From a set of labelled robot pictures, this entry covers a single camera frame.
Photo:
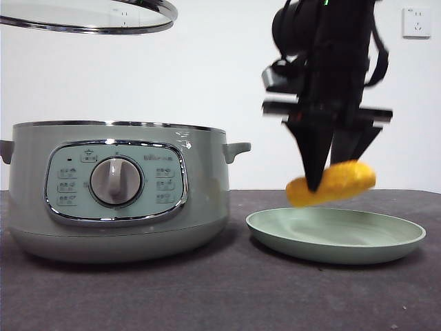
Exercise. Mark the yellow corn cob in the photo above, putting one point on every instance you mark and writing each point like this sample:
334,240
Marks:
348,182

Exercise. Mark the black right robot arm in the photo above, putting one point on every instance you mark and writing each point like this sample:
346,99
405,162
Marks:
330,51

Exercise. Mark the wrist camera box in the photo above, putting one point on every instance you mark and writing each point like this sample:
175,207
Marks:
275,81

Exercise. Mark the white wall socket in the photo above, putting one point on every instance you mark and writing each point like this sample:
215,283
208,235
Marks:
416,22
124,19

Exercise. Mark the pale green electric steamer pot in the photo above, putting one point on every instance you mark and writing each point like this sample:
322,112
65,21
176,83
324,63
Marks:
200,193

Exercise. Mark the pale green round plate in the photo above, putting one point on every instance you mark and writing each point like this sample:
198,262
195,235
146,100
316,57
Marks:
327,248

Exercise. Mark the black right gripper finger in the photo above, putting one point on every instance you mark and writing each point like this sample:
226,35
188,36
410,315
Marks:
351,145
313,155

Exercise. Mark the glass lid with round knob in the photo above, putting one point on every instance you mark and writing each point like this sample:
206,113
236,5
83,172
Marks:
69,17

